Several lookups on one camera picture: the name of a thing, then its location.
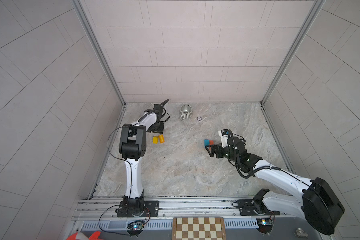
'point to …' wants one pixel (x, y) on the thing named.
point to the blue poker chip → (199, 118)
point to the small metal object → (300, 233)
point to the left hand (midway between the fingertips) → (158, 127)
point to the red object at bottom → (80, 236)
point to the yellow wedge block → (155, 139)
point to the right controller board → (264, 225)
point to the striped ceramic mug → (186, 112)
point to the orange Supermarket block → (161, 139)
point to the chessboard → (198, 228)
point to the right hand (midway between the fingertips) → (210, 147)
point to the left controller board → (135, 228)
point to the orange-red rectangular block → (211, 142)
